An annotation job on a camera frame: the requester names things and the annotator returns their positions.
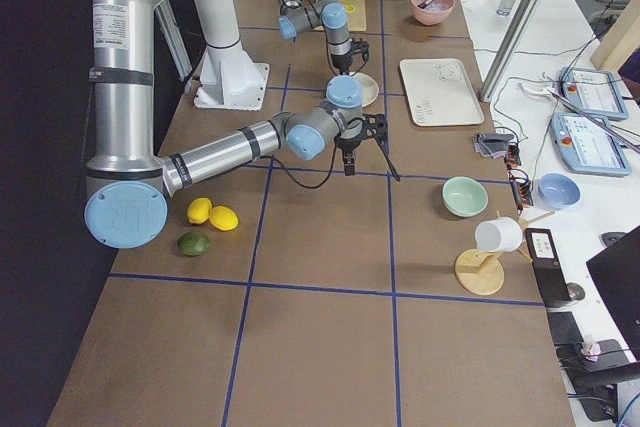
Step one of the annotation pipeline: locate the grey folded cloth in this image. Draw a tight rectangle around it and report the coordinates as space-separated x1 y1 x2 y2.
473 132 515 159

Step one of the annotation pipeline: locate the pink bowl with ice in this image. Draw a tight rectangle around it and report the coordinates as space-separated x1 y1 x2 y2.
410 0 456 26

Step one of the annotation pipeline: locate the black computer mouse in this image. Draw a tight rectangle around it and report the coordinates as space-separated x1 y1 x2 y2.
600 231 626 246

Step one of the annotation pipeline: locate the yellow lemon right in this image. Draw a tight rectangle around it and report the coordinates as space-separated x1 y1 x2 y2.
208 205 239 231

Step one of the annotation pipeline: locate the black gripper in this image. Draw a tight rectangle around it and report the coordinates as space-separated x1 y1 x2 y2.
337 133 362 176
331 52 352 75

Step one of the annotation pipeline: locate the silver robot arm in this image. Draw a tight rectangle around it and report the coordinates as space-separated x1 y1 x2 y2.
278 0 369 75
84 0 367 249

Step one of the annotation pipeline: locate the near blue teach pendant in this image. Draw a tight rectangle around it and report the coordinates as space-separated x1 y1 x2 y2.
551 113 631 177

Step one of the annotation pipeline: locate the yellow lemon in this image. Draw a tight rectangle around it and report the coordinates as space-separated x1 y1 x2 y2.
186 197 213 225
208 205 239 231

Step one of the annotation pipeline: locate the far blue teach pendant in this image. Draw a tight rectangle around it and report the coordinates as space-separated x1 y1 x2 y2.
560 67 629 121

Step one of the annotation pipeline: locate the aluminium frame post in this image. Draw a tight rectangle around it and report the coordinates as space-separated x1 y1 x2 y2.
479 0 541 102

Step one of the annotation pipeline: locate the wooden mug tree stand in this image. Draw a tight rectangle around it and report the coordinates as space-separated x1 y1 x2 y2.
454 212 553 296

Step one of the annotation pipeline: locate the white camera post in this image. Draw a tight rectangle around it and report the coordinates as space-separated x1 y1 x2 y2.
194 0 269 111

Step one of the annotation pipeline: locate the cream bear tray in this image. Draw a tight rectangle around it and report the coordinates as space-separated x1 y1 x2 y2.
399 58 484 127

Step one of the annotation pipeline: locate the cream round plate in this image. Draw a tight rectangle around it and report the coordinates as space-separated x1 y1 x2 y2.
326 73 379 108

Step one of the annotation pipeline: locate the wooden cutting board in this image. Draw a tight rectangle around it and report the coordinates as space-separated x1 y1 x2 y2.
339 0 367 32

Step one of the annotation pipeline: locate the white reacher grabber tool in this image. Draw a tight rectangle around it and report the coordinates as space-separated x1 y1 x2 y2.
519 83 639 153

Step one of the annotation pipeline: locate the white mug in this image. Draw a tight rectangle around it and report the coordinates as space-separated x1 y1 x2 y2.
474 217 523 252

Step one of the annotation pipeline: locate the black monitor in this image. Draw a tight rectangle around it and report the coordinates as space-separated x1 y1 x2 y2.
586 227 639 357

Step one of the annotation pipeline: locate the blue teach pendant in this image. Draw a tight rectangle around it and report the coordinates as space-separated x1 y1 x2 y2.
560 67 629 121
551 113 631 177

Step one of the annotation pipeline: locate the blue bowl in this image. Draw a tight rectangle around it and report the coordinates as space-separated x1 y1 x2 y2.
537 173 581 210

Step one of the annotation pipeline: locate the black box white label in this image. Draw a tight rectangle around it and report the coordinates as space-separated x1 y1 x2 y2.
524 227 571 308

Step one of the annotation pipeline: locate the green bowl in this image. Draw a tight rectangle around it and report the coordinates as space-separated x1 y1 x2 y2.
442 177 488 218

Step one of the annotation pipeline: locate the black orange cable hub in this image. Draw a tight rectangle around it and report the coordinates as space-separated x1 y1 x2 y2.
504 143 533 213

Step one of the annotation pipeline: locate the yellow lemon left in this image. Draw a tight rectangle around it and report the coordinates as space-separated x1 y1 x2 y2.
186 197 213 225

